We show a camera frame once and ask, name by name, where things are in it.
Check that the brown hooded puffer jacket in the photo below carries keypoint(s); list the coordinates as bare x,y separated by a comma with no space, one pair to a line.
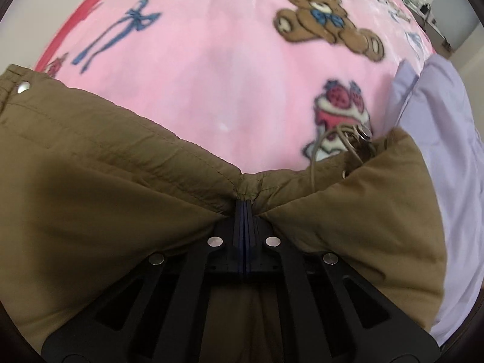
89,189

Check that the grey bedside table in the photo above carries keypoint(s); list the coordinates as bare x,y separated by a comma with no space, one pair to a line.
427,22

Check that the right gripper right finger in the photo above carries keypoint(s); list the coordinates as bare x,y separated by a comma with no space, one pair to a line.
327,311

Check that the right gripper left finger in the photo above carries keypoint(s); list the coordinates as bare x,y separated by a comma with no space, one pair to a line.
157,312

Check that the lavender padded garment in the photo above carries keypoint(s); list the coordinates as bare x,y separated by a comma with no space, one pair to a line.
433,107

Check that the pink cartoon fleece blanket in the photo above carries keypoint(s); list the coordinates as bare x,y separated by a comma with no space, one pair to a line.
259,83

